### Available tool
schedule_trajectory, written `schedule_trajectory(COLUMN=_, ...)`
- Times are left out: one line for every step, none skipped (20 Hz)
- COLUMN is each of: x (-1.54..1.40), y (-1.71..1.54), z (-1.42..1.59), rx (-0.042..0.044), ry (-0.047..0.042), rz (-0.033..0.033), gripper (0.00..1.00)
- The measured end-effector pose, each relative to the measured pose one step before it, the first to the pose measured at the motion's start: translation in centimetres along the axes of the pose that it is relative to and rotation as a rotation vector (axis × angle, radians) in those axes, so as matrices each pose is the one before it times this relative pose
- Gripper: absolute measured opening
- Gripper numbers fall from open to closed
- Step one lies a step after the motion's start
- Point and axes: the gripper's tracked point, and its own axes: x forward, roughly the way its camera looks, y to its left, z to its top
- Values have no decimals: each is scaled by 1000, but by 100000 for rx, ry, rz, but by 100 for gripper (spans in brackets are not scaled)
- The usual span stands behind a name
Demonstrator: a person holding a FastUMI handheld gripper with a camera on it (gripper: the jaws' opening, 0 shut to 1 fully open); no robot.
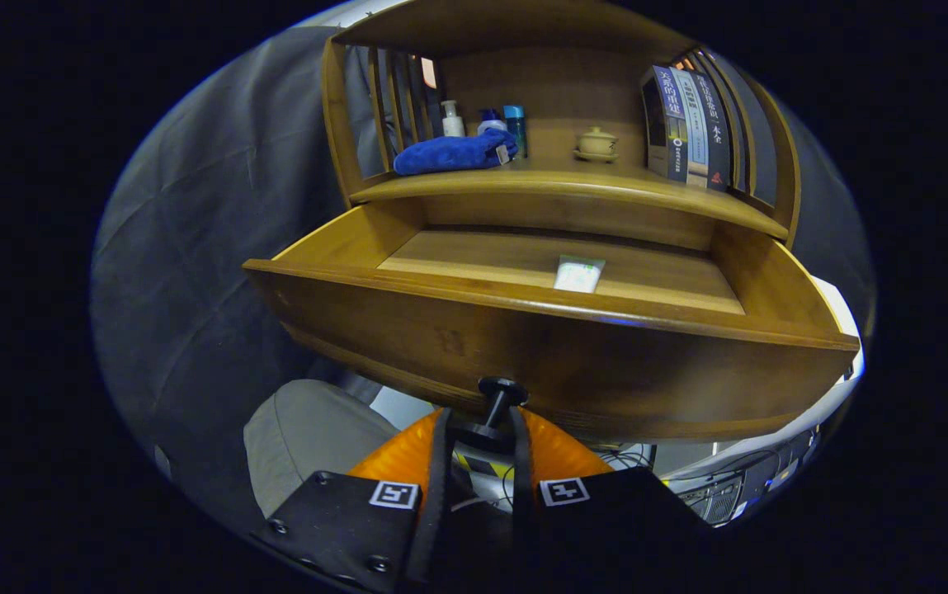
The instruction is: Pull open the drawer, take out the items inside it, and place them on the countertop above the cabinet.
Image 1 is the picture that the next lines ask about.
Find wooden cabinet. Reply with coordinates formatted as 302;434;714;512
321;0;802;248

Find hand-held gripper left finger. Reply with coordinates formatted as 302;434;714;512
251;406;454;593

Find white green tube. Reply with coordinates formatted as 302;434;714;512
554;255;606;294

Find black floor cables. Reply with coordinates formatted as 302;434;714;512
597;445;656;473

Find computer tower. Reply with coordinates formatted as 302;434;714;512
672;429;821;527

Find blue folded towel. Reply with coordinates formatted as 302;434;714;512
393;128;518;176

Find beige lidded teacup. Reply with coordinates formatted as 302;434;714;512
579;126;618;156

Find wooden countertop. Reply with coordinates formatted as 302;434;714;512
350;157;790;240

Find white furniture with black handles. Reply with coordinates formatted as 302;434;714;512
655;276;866;479

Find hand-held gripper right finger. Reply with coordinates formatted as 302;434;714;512
509;406;714;592

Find wooden drawer with black knob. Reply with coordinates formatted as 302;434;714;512
243;198;862;453

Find light grey book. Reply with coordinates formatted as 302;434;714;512
672;68;710;188

